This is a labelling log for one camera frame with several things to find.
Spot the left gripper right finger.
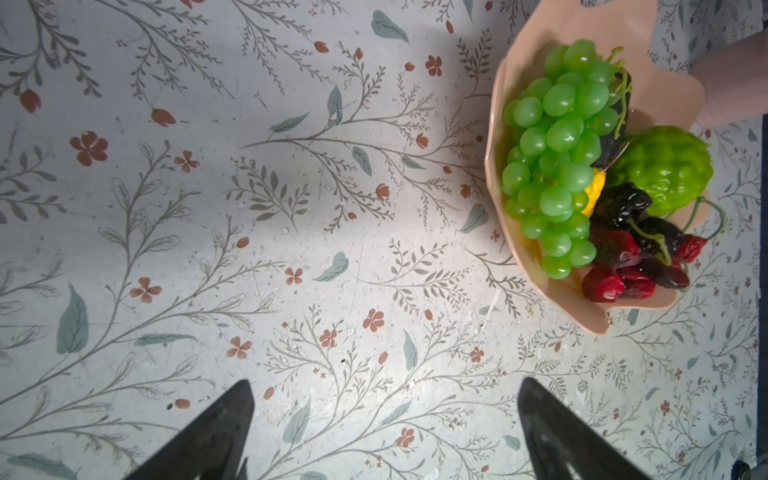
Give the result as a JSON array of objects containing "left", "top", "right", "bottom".
[{"left": 517, "top": 377, "right": 648, "bottom": 480}]

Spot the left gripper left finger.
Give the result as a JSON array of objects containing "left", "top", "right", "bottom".
[{"left": 128, "top": 380, "right": 255, "bottom": 479}]

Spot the red cherry pair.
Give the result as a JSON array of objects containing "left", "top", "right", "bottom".
[{"left": 580, "top": 196, "right": 727, "bottom": 304}]

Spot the dark black cherry pair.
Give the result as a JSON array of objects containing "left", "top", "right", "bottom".
[{"left": 592, "top": 182, "right": 691, "bottom": 290}]

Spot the yellow lemon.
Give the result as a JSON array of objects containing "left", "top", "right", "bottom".
[{"left": 581, "top": 168, "right": 606, "bottom": 217}]

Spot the green custard apple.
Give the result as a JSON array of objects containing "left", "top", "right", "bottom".
[{"left": 606, "top": 126, "right": 714, "bottom": 217}]

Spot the dark avocado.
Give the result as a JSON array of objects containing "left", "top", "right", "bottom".
[{"left": 590, "top": 68, "right": 632, "bottom": 170}]

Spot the green grape bunch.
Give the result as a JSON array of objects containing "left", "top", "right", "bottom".
[{"left": 500, "top": 39, "right": 625, "bottom": 280}]

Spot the pink faceted fruit bowl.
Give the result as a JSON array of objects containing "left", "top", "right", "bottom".
[{"left": 485, "top": 1, "right": 704, "bottom": 335}]

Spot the pink pencil cup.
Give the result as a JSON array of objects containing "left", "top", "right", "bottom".
[{"left": 690, "top": 30, "right": 767, "bottom": 128}]

